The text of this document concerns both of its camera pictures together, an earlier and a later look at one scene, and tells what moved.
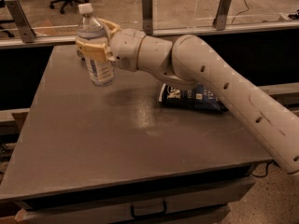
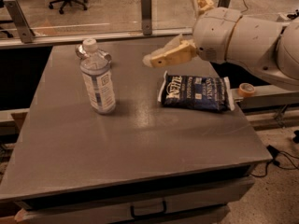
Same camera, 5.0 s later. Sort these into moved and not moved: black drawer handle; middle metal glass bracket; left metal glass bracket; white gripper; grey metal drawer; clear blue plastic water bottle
Moved: clear blue plastic water bottle; white gripper
Not moved: grey metal drawer; black drawer handle; left metal glass bracket; middle metal glass bracket
